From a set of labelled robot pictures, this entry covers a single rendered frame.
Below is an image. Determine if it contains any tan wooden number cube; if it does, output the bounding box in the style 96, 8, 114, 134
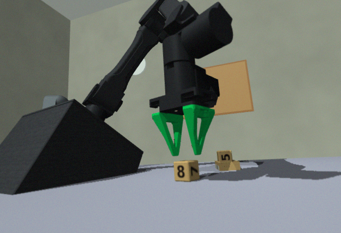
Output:
217, 150, 233, 162
174, 160, 200, 182

